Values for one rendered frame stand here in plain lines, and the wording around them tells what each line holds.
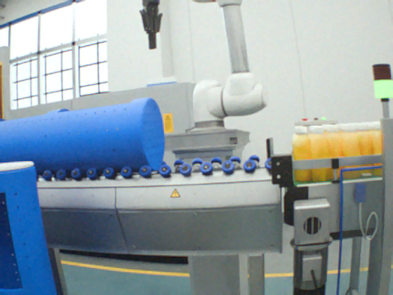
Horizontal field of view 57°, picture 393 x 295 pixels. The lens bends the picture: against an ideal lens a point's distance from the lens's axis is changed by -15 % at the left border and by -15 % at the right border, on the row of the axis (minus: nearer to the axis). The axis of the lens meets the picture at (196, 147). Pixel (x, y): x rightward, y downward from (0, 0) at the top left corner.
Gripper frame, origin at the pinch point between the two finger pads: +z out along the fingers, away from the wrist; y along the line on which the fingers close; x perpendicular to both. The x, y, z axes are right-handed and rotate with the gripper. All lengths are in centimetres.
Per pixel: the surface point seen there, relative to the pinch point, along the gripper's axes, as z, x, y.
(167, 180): 54, 11, 10
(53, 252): 90, -57, 20
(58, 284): 108, -58, 20
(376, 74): 24, 88, 8
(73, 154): 43, -23, 26
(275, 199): 62, 47, -2
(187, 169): 51, 18, 7
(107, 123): 32.2, -7.4, 19.8
